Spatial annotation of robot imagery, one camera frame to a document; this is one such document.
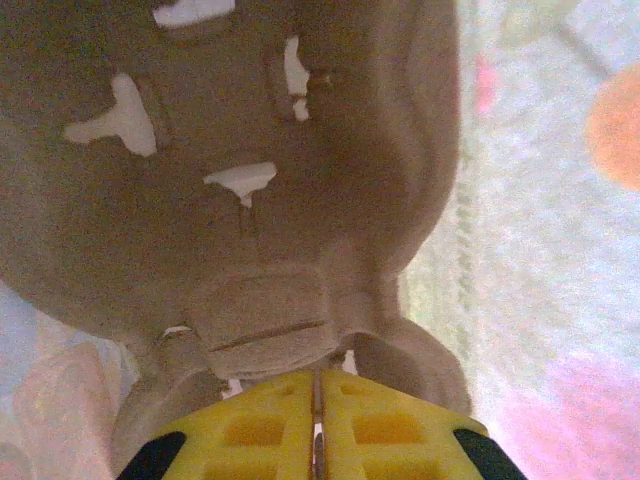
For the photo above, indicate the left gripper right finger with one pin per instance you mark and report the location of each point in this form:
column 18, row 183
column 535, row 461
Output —
column 400, row 440

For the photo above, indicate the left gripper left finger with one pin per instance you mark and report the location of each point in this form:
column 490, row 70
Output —
column 240, row 440

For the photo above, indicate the brown pulp cup carrier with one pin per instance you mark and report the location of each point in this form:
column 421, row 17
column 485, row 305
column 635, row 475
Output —
column 300, row 225

